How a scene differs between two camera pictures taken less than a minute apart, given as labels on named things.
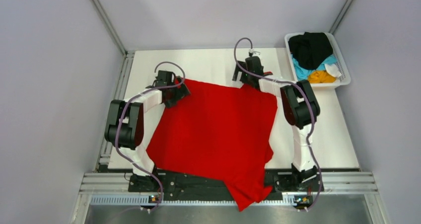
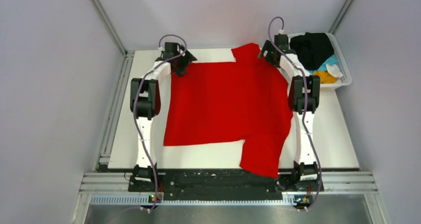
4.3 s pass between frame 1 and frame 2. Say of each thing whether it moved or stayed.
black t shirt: stayed
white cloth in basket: stayed
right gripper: moved
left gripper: moved
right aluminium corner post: stayed
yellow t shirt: stayed
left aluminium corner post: stayed
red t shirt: moved
